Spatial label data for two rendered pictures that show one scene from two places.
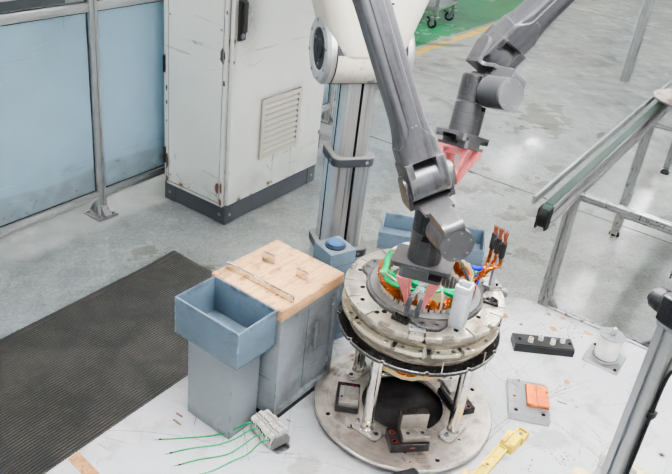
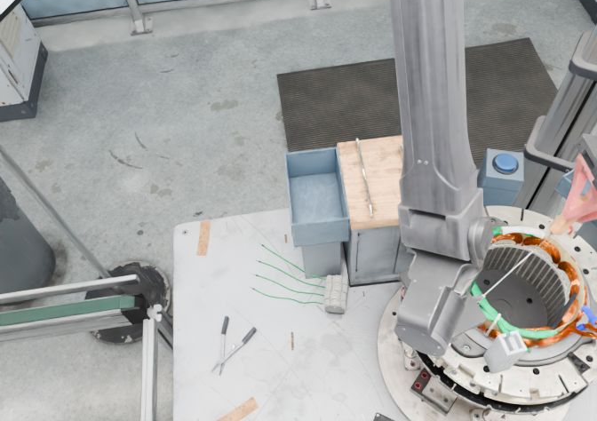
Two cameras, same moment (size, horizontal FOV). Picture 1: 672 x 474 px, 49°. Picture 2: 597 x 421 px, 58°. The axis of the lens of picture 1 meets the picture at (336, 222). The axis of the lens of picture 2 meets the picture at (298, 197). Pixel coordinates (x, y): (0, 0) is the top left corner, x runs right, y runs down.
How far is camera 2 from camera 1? 85 cm
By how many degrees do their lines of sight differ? 48
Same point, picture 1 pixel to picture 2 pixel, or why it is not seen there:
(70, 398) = (362, 132)
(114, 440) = (236, 226)
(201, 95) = not seen: outside the picture
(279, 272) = (396, 174)
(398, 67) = (418, 64)
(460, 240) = (422, 338)
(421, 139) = (430, 184)
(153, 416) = (275, 223)
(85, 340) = not seen: hidden behind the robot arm
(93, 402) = not seen: hidden behind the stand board
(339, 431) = (386, 337)
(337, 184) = (566, 91)
